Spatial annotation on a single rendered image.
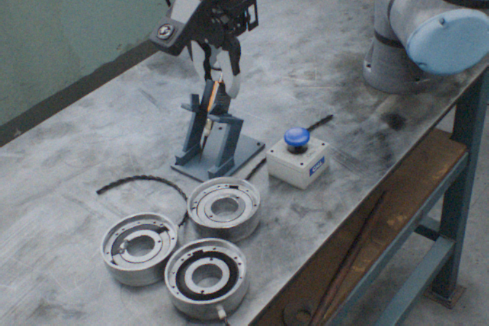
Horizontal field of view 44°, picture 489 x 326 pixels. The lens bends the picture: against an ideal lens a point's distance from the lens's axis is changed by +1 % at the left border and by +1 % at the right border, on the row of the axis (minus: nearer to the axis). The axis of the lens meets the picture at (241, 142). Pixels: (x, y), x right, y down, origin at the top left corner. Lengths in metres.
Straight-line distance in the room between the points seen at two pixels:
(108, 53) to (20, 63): 0.43
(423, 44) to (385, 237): 0.43
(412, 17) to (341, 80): 0.26
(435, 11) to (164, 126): 0.50
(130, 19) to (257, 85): 1.70
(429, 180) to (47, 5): 1.70
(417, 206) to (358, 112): 0.28
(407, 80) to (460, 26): 0.22
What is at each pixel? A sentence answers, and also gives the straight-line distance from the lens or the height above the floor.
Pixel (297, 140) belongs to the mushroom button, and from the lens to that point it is 0.91.
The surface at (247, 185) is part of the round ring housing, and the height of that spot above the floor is 0.83.
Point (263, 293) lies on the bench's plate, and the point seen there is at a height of 0.80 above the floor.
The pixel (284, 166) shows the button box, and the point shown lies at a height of 0.83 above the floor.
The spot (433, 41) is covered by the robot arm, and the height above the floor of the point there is 0.98.
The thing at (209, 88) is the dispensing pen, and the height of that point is 0.93.
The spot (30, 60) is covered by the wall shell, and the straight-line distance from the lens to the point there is 2.56.
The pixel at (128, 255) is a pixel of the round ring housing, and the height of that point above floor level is 0.83.
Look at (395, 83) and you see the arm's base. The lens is 1.12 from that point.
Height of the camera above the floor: 1.43
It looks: 38 degrees down
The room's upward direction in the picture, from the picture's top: 8 degrees counter-clockwise
